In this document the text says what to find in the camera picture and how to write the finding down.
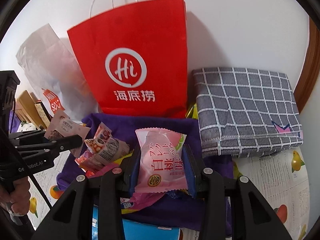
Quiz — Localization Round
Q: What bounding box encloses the blue tissue pack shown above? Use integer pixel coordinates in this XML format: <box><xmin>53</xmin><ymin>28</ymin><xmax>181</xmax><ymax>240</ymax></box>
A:
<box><xmin>92</xmin><ymin>205</ymin><xmax>181</xmax><ymax>240</ymax></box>

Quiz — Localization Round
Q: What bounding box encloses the white plastic bag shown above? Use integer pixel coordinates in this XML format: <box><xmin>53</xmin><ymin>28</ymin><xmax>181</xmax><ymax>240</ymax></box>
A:
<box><xmin>16</xmin><ymin>23</ymin><xmax>100</xmax><ymax>120</ymax></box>

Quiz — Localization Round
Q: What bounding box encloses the person's left hand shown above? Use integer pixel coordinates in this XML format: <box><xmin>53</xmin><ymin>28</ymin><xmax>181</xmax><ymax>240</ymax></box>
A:
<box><xmin>0</xmin><ymin>179</ymin><xmax>30</xmax><ymax>217</ymax></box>

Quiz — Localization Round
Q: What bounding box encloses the purple towel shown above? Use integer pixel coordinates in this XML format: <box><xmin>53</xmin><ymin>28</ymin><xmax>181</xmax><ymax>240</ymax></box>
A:
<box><xmin>56</xmin><ymin>113</ymin><xmax>237</xmax><ymax>238</ymax></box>

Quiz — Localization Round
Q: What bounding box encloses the magenta snack packet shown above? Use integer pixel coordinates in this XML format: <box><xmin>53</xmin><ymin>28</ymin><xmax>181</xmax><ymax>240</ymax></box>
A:
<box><xmin>121</xmin><ymin>191</ymin><xmax>167</xmax><ymax>214</ymax></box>

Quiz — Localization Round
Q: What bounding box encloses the yellow green wrapper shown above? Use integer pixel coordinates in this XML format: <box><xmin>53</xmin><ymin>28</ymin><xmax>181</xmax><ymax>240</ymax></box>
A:
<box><xmin>185</xmin><ymin>102</ymin><xmax>200</xmax><ymax>119</ymax></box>

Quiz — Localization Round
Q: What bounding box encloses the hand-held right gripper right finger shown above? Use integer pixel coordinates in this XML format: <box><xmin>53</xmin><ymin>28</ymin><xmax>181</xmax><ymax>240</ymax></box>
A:
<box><xmin>183</xmin><ymin>145</ymin><xmax>293</xmax><ymax>240</ymax></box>

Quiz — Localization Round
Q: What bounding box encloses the fruit print tablecloth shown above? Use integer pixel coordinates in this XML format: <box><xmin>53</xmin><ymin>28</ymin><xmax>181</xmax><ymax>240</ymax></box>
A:
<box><xmin>27</xmin><ymin>150</ymin><xmax>315</xmax><ymax>240</ymax></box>

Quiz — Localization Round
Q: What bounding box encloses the red white panda packet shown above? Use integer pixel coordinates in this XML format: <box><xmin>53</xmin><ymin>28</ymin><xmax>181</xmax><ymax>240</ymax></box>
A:
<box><xmin>74</xmin><ymin>121</ymin><xmax>131</xmax><ymax>178</ymax></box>

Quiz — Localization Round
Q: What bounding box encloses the pink peach snack packet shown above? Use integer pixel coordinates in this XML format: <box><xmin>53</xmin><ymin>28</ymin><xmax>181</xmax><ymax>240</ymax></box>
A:
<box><xmin>134</xmin><ymin>127</ymin><xmax>188</xmax><ymax>193</ymax></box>

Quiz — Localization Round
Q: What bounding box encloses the grey checked folded cloth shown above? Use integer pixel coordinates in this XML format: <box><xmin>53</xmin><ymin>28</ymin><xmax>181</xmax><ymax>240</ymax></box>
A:
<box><xmin>191</xmin><ymin>67</ymin><xmax>303</xmax><ymax>158</ymax></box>

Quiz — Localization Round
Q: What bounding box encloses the brown wooden door trim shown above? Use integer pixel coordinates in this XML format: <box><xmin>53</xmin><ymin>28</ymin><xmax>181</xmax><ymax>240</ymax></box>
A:
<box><xmin>293</xmin><ymin>16</ymin><xmax>320</xmax><ymax>113</ymax></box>

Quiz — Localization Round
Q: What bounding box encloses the patterned brown box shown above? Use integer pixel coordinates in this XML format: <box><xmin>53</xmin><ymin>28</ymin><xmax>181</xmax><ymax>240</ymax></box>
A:
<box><xmin>34</xmin><ymin>101</ymin><xmax>54</xmax><ymax>129</ymax></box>

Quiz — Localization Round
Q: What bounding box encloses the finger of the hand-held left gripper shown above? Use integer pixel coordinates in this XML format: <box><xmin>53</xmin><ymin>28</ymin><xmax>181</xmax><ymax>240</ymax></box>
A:
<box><xmin>9</xmin><ymin>129</ymin><xmax>48</xmax><ymax>143</ymax></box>
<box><xmin>16</xmin><ymin>134</ymin><xmax>83</xmax><ymax>159</ymax></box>

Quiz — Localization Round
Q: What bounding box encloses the white pink snack packet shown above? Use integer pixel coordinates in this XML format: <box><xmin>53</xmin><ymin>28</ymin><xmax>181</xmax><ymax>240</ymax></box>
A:
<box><xmin>44</xmin><ymin>111</ymin><xmax>92</xmax><ymax>157</ymax></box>

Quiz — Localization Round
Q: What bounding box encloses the black cable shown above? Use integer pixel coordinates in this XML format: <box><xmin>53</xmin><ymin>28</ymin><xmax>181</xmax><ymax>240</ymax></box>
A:
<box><xmin>0</xmin><ymin>126</ymin><xmax>53</xmax><ymax>207</ymax></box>

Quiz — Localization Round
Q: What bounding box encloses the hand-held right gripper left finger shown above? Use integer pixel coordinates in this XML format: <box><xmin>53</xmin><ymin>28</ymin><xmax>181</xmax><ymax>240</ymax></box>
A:
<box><xmin>31</xmin><ymin>147</ymin><xmax>142</xmax><ymax>240</ymax></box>

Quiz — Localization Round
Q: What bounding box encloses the red paper bag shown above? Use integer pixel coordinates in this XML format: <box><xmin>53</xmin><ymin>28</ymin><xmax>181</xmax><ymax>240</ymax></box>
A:
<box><xmin>67</xmin><ymin>0</ymin><xmax>188</xmax><ymax>119</ymax></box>

